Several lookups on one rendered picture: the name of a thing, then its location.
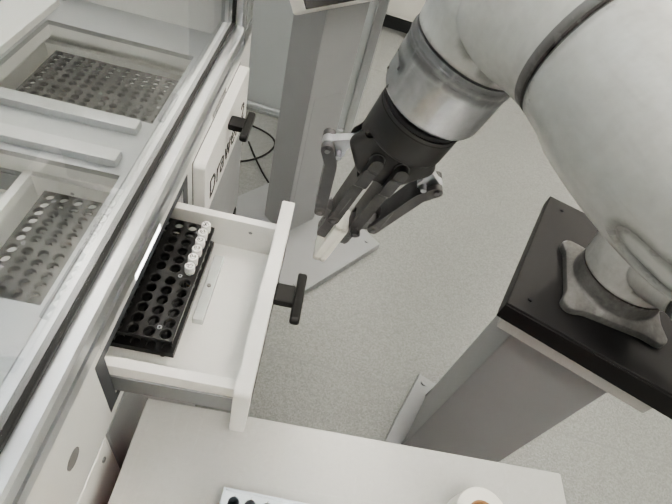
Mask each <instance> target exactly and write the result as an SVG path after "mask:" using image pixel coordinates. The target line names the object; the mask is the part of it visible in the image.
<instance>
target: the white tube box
mask: <svg viewBox="0 0 672 504"><path fill-rule="evenodd" d="M220 504H308V503H303V502H298V501H293V500H288V499H283V498H278V497H273V496H268V495H263V494H258V493H253V492H248V491H243V490H238V489H233V488H228V487H224V489H223V492H222V496H221V500H220Z"/></svg>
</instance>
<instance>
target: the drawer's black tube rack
mask: <svg viewBox="0 0 672 504"><path fill-rule="evenodd" d="M168 222H169V224H168V225H166V227H165V230H166V231H164V232H163V234H162V236H161V238H160V240H159V242H158V244H157V247H156V249H155V251H154V253H153V255H152V257H151V259H150V262H149V264H148V266H147V268H146V270H145V272H144V274H143V276H142V279H141V281H140V283H139V285H138V287H137V289H136V291H135V294H134V296H133V298H132V300H131V302H130V304H129V306H128V308H127V311H126V313H125V315H124V317H123V319H122V321H121V323H120V326H119V328H118V330H117V332H116V334H115V336H114V338H113V340H112V343H111V345H110V346H114V347H119V348H124V349H129V350H134V351H140V352H145V353H150V354H155V355H160V356H161V357H164V356H166V357H171V358H174V355H175V352H176V350H177V347H178V344H179V341H180V339H181V336H182V333H183V330H184V328H185V325H186V322H187V319H188V317H189V314H190V311H191V308H192V306H193V303H194V300H195V297H196V295H197V292H198V289H199V286H200V283H201V281H202V278H203V275H204V272H205V270H206V267H207V264H208V261H209V259H210V256H211V253H212V250H213V248H214V242H213V241H210V246H209V247H208V250H207V254H206V255H205V258H204V262H203V263H202V266H201V270H200V271H199V274H198V276H197V279H196V282H195V286H194V288H193V290H192V293H191V295H190V298H189V301H188V303H187V306H186V309H185V311H184V314H183V317H182V319H181V322H180V325H179V327H178V330H177V333H176V336H175V338H174V341H173V344H168V343H163V342H158V341H155V337H156V335H157V332H158V330H159V329H162V325H161V322H162V320H163V318H164V315H165V313H166V310H167V308H168V305H169V303H170V300H171V298H172V295H173V293H174V290H175V288H176V285H177V283H178V280H179V278H181V277H185V276H183V275H182V274H181V273H182V270H183V268H184V265H185V263H186V260H187V258H188V255H189V253H190V250H191V248H192V246H193V243H194V241H195V238H196V236H197V234H198V230H199V228H200V226H201V225H200V224H195V223H191V222H186V221H182V220H177V219H173V218H170V219H169V221H168ZM177 224H181V225H183V227H181V228H177V227H175V225H177ZM190 227H195V228H196V230H195V231H190V230H189V228H190ZM173 232H179V233H180V234H177V233H173ZM186 235H192V236H193V237H190V236H186Z"/></svg>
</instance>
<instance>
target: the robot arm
mask: <svg viewBox="0 0 672 504"><path fill-rule="evenodd" d="M510 97H511V98H512V99H513V100H514V101H515V102H516V103H517V104H518V106H519V107H520V108H521V110H522V111H523V112H524V114H525V116H526V117H527V119H528V121H529V122H530V124H531V126H532V127H533V129H534V131H535V133H536V135H537V137H538V139H539V142H540V145H541V147H542V150H543V152H544V154H545V156H546V157H547V159H548V161H549V162H550V164H551V166H552V167H553V169H554V171H555V172H556V174H557V176H558V177H559V179H560V180H561V182H562V183H563V185H564V186H565V187H566V189H567V190H568V192H569V193H570V194H571V196H572V197H573V199H574V200H575V201H576V203H577V204H578V205H579V206H580V208H581V209H582V210H583V212H584V213H585V214H586V216H587V217H588V218H589V220H590V221H591V222H592V223H593V225H594V226H595V227H596V228H597V229H598V233H597V234H596V236H595V237H594V239H593V240H592V242H591V243H590V244H589V245H588V247H586V248H584V247H582V246H580V245H578V244H576V243H574V242H572V241H568V240H566V241H563V242H562V244H561V245H560V246H559V250H560V252H561V255H562V260H563V295H562V297H561V299H560V301H559V305H560V307H561V308H562V310H564V311H565V312H566V313H568V314H572V315H578V316H583V317H586V318H588V319H591V320H593V321H596V322H598V323H601V324H603V325H606V326H608V327H611V328H613V329H616V330H618V331H621V332H623V333H626V334H628V335H631V336H633V337H636V338H638V339H640V340H642V341H644V342H645V343H647V344H648V345H650V346H652V347H654V348H661V347H663V346H664V345H665V344H666V343H667V337H666V335H665V332H664V330H663V328H662V326H661V321H660V314H659V312H660V311H662V312H664V313H666V314H667V315H668V316H669V317H670V319H671V320H672V0H426V2H425V4H424V6H423V7H422V9H421V11H420V13H419V14H418V15H417V16H416V17H415V19H414V21H413V22H412V24H411V27H410V30H409V32H408V33H407V35H406V37H405V38H404V40H403V42H402V43H401V45H400V47H399V48H398V50H397V52H396V54H395V55H394V57H393V59H392V60H391V62H390V63H389V65H388V67H387V73H386V86H385V88H384V90H383V91H382V93H381V94H380V96H379V97H378V99H377V101H376V102H375V104H374V105H373V107H372V109H371V110H370V112H369V114H368V115H367V117H366V119H365V120H364V121H363V122H362V123H360V124H358V125H356V126H355V127H354V128H353V129H352V131H351V133H341V134H337V133H336V130H334V129H333V128H326V129H325V130H324V132H323V138H322V144H321V154H322V158H323V162H324V163H323V168H322V172H321V177H320V182H319V186H318V191H317V196H316V202H315V209H314V213H315V214H316V215H318V216H322V218H321V219H320V221H319V222H318V228H317V235H318V236H317V238H316V240H315V246H314V253H313V259H316V260H320V261H322V262H324V261H325V260H326V259H327V258H328V256H329V255H330V254H331V253H332V251H333V250H334V249H335V248H336V246H337V245H338V244H339V242H340V243H343V244H346V243H348V242H349V240H350V239H351V238H352V237H354V238H357V237H359V236H360V230H361V229H365V230H367V231H368V232H369V233H370V234H376V233H378V232H379V231H381V230H382V229H384V228H385V227H387V226H388V225H390V224H391V223H393V222H394V221H396V220H397V219H399V218H400V217H402V216H403V215H405V214H406V213H408V212H409V211H411V210H412V209H414V208H415V207H417V206H418V205H420V204H421V203H423V202H425V201H429V200H432V199H435V198H438V197H440V196H442V195H443V182H442V173H441V172H439V171H435V168H436V164H437V163H438V162H439V161H440V160H441V159H442V158H443V157H444V156H445V155H446V154H447V152H448V151H449V150H450V149H451V148H452V147H453V146H454V144H455V143H456V142H457V141H462V140H465V139H468V138H470V137H472V136H473V135H475V134H476V133H477V132H478V130H479V129H480V128H481V127H482V126H483V125H484V124H485V123H486V122H487V120H488V119H489V118H490V117H491V116H492V115H493V114H494V113H495V112H496V111H497V109H498V108H499V107H500V106H501V105H502V104H503V103H504V102H505V101H507V100H508V99H509V98H510ZM349 148H351V151H352V155H353V159H354V163H355V166H354V168H353V169H352V171H351V172H350V174H349V175H348V177H347V178H346V180H345V181H344V183H343V184H342V186H341V187H340V188H339V190H338V191H337V193H336V194H335V196H334V197H333V199H332V197H331V198H330V199H329V197H330V193H331V189H332V185H333V181H334V178H335V174H336V169H337V161H339V160H341V157H343V156H344V155H345V152H346V150H347V149H349ZM372 181H373V182H372ZM371 182H372V184H371V185H370V183H371ZM407 183H408V184H407ZM404 184H406V185H405V186H404V187H402V188H401V189H399V190H398V191H397V192H395V191H396V190H397V189H398V187H399V186H401V185H404ZM369 185H370V186H369ZM368 186H369V188H368V189H367V190H366V192H365V193H364V194H363V196H362V197H361V198H360V200H359V201H358V202H357V204H356V205H355V206H354V208H353V209H352V211H351V215H350V210H348V209H349V208H350V206H351V205H352V204H353V202H354V201H355V200H356V198H357V197H358V196H359V194H360V193H361V192H362V190H363V189H366V188H367V187H368ZM394 192H395V193H394ZM393 193H394V194H393ZM386 198H387V199H386Z"/></svg>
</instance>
